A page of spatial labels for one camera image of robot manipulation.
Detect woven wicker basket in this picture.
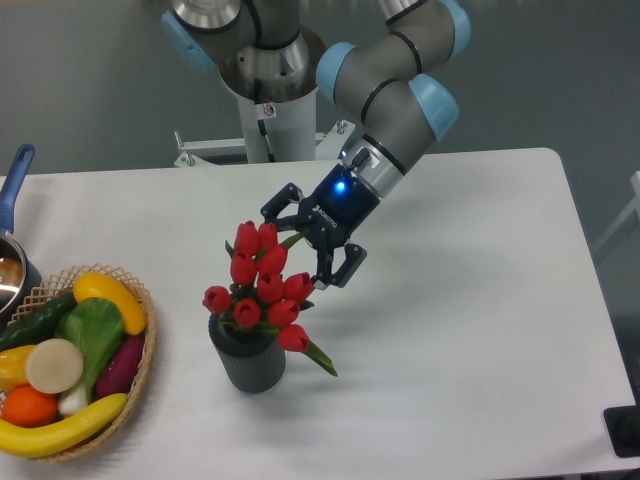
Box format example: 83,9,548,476
1,264,157,461

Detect red tulip bouquet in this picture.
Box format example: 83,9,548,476
202,221,338,377

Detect dark green cucumber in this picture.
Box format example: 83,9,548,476
1,292,77,351

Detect green bok choy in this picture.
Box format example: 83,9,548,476
54,298,124,417

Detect blue handled saucepan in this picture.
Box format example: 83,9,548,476
1,144,41,330

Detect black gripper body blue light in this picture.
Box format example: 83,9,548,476
297,164,380,250

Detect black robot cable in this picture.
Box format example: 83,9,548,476
252,77,277,163

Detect beige round slice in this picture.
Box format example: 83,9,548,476
25,338,84,394

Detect purple sweet potato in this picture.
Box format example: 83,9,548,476
95,335,144,399

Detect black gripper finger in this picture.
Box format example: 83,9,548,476
312,241,367,290
260,183,306,235

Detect yellow banana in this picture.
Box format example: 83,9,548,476
1,393,128,459

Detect white furniture frame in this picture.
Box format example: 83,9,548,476
594,171,639,256

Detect orange fruit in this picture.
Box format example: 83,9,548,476
1,385,58,428

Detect dark grey ribbed vase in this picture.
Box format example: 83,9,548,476
208,315,286,394

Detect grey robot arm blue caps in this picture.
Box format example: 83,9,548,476
162,1,471,289

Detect yellow bell pepper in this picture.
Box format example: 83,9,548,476
0,345,35,393

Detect black device at table edge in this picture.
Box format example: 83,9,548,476
603,405,639,458

